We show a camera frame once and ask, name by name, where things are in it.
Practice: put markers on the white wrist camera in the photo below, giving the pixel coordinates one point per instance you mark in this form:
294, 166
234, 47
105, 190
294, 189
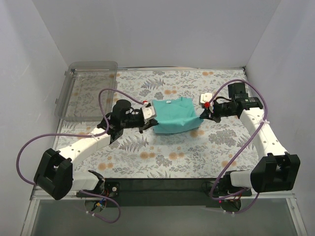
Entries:
205, 100
148, 111

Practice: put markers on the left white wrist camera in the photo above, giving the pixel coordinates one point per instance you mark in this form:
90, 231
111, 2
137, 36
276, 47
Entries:
148, 111

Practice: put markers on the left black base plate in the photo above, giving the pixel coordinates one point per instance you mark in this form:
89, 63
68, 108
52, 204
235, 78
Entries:
109, 189

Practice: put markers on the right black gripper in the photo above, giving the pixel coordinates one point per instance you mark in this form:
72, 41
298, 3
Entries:
212, 112

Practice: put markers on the aluminium frame rail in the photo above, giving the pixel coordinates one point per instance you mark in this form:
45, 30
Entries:
162, 207

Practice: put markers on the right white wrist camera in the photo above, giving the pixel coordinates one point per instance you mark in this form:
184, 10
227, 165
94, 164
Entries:
205, 100

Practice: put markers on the teal t shirt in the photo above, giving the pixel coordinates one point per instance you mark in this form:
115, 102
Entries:
175, 116

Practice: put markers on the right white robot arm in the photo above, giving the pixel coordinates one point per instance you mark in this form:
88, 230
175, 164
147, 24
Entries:
276, 169

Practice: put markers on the clear plastic bin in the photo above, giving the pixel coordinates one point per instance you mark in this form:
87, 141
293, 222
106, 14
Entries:
78, 100

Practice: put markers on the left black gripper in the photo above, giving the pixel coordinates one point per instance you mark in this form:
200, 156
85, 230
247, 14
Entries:
145, 122

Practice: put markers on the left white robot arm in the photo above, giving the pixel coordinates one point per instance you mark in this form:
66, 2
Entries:
56, 171

